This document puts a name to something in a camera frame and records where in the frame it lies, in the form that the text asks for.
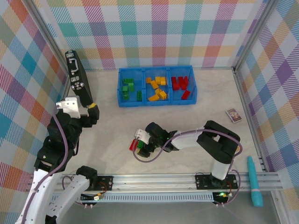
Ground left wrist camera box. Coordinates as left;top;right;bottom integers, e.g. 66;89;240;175
55;97;81;119

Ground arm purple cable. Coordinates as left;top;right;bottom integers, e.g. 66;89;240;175
21;105;94;224
132;130;243;208

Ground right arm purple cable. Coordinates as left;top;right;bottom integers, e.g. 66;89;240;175
132;130;243;208

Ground teal pen tool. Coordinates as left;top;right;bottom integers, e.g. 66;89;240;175
247;155;264;208

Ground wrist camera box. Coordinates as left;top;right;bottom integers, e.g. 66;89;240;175
134;128;150;144
55;97;81;119

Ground slotted grey cable duct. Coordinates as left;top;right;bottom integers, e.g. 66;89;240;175
51;192;217;203

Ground blue three-compartment bin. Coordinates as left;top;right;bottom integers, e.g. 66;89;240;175
117;65;198;108

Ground aluminum base rail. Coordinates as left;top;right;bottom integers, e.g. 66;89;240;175
28;172;282;192

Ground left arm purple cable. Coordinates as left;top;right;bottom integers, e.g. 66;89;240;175
21;105;94;224

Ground small card box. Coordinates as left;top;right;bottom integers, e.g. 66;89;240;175
225;108;243;124

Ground aluminum frame post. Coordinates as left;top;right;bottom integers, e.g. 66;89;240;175
271;191;295;224
27;0;72;80
233;0;282;70

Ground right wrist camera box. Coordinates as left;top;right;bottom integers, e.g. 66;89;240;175
134;128;150;144

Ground black hard case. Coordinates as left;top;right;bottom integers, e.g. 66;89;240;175
64;50;94;108

